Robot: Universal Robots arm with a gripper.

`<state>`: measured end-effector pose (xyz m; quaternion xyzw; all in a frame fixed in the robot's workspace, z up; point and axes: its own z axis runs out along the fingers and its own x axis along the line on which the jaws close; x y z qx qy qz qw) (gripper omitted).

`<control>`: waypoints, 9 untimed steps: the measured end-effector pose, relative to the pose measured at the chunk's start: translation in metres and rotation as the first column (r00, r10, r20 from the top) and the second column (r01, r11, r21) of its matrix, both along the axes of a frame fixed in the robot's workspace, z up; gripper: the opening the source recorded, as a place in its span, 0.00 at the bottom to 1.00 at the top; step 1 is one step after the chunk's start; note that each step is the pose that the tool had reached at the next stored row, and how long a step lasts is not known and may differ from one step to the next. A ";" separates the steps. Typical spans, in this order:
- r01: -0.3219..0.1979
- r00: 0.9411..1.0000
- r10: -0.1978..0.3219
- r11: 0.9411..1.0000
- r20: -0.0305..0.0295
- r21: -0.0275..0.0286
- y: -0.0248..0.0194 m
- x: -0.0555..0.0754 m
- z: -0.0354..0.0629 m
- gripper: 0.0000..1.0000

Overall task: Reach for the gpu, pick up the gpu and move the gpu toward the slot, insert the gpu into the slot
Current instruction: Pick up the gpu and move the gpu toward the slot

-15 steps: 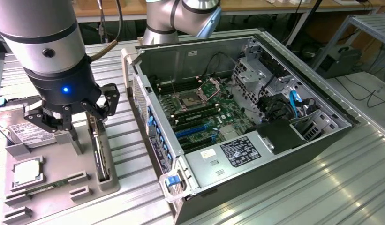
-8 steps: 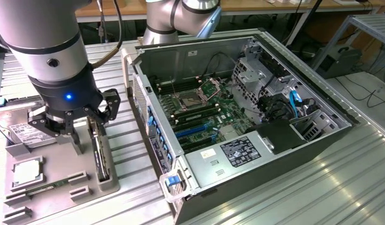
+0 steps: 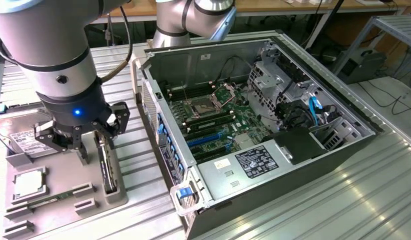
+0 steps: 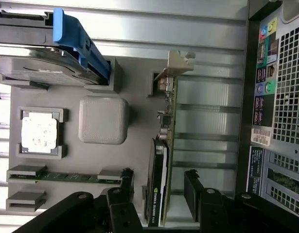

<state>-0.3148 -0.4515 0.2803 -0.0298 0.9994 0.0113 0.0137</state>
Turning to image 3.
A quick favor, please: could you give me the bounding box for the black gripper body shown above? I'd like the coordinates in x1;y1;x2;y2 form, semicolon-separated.
36;77;113;132

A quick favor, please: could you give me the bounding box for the gpu card with metal bracket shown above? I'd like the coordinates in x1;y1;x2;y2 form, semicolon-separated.
93;129;121;195

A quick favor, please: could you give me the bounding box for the black ram slot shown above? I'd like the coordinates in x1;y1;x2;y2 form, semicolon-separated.
166;83;210;95
169;87;214;102

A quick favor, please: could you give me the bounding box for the blue expansion slot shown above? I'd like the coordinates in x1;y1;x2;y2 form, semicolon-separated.
186;131;222;148

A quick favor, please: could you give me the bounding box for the black expansion slot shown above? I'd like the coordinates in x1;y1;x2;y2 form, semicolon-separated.
190;144;225;157
193;149;228;162

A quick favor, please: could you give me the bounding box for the silver hard disk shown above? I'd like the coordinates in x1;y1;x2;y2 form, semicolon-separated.
0;107;64;159

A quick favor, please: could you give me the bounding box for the grey parts rack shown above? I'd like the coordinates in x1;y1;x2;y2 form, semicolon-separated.
1;129;129;240

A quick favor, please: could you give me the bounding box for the silver cpu chip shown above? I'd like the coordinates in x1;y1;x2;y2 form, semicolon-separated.
13;171;45;195

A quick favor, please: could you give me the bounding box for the cpu socket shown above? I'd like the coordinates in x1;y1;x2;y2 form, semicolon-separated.
188;99;214;116

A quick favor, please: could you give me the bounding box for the green ram stick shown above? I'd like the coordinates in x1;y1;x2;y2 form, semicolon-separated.
24;190;76;208

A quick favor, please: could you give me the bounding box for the installed black ram stick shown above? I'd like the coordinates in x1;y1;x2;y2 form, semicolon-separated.
185;115;234;133

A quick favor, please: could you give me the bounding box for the metal socket cover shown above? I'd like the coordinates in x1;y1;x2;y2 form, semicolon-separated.
209;83;240;108

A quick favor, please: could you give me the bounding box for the green motherboard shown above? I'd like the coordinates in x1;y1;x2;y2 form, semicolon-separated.
162;79;270;162

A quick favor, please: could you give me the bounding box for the silver chipset heatsink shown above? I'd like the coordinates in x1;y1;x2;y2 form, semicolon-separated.
233;134;260;148

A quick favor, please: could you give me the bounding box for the grey power supply unit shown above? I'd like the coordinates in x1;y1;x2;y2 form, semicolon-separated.
196;139;294;202

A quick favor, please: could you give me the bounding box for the metal drive cage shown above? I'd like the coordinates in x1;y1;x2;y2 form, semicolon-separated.
246;41;312;101

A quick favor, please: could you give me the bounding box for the open black pc case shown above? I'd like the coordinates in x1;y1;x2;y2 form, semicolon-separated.
129;34;384;240

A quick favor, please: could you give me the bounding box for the metal disk bay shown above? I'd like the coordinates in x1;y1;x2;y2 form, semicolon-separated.
308;116;361;151

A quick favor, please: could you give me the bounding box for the grey box device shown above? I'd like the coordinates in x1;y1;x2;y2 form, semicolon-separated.
337;49;387;85

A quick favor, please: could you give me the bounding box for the wooden desk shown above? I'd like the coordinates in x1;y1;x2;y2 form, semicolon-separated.
90;0;409;25

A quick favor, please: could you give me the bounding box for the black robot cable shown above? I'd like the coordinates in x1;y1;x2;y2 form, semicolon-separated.
0;4;134;83

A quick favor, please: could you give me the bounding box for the black wire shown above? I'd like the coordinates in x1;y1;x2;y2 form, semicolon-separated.
277;74;294;101

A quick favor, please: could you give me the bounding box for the blue flat wire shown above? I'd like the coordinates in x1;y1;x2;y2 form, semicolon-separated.
308;96;323;127

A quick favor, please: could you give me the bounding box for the thin black cable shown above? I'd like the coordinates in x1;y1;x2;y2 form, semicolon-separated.
389;92;411;116

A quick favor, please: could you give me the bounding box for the grey metal frame shelf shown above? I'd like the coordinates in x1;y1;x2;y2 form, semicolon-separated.
333;14;411;78

